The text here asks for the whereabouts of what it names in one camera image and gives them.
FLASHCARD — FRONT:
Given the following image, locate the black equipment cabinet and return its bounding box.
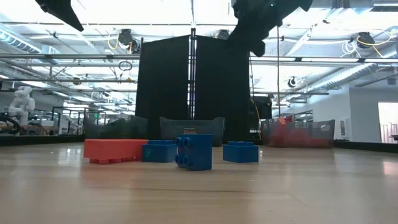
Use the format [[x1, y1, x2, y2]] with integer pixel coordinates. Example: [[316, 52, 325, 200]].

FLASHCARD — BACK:
[[250, 95, 274, 141]]

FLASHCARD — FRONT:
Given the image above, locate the black curved cable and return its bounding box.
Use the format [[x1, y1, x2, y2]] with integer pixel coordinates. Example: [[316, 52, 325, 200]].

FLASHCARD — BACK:
[[0, 112, 21, 135]]

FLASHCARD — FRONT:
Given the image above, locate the blue square toy brick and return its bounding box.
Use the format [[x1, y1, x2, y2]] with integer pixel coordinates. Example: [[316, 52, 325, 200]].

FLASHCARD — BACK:
[[174, 133, 213, 171]]

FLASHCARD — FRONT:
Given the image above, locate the hanging black cable loop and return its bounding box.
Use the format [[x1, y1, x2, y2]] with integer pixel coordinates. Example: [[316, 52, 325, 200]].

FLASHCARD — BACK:
[[118, 60, 134, 72]]

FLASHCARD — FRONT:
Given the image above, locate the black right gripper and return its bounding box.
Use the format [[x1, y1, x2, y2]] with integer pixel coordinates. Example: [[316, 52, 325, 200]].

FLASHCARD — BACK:
[[226, 0, 284, 58]]

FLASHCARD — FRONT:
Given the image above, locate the silver ventilation duct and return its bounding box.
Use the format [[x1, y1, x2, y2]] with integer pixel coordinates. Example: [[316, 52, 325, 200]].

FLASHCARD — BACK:
[[279, 62, 398, 103]]

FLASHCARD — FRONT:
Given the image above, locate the grey translucent plastic bin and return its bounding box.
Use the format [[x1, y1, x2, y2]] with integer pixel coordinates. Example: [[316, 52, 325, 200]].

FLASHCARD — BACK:
[[260, 119, 336, 149], [83, 114, 149, 141], [159, 116, 225, 147]]

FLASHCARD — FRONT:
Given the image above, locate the black metal rack frame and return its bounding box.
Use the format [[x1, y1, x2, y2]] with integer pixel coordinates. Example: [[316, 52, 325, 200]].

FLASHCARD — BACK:
[[51, 106, 106, 135]]

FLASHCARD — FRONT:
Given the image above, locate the yellow floor cable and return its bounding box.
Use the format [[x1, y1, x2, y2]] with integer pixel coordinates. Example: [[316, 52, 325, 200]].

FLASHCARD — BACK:
[[250, 98, 262, 140]]

